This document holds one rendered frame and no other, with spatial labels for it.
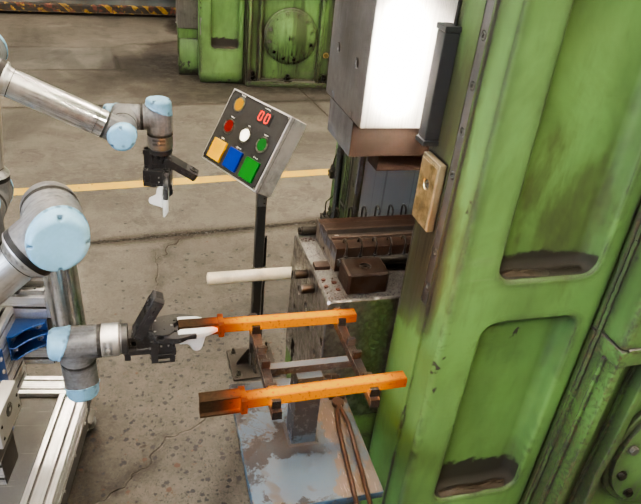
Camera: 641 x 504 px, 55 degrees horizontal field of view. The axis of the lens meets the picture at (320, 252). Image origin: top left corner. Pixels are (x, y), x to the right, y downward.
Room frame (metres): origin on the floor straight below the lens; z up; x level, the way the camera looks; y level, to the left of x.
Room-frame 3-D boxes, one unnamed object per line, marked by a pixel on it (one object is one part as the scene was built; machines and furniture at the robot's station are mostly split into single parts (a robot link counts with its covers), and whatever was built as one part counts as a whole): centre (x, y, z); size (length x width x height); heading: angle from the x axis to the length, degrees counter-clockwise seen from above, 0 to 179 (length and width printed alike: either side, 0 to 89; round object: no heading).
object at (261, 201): (2.10, 0.24, 0.54); 0.04 x 0.04 x 1.08; 19
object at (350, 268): (1.45, -0.13, 0.95); 0.12 x 0.08 x 0.06; 109
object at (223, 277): (1.90, 0.18, 0.62); 0.44 x 0.05 x 0.05; 109
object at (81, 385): (1.06, 0.52, 0.85); 0.11 x 0.08 x 0.11; 30
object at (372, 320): (1.62, -0.24, 0.69); 0.56 x 0.38 x 0.45; 109
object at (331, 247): (1.67, -0.21, 0.96); 0.42 x 0.20 x 0.09; 109
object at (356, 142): (1.67, -0.21, 1.32); 0.42 x 0.20 x 0.10; 109
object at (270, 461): (1.08, 0.00, 0.70); 0.40 x 0.30 x 0.02; 18
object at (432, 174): (1.34, -0.24, 1.27); 0.09 x 0.02 x 0.17; 19
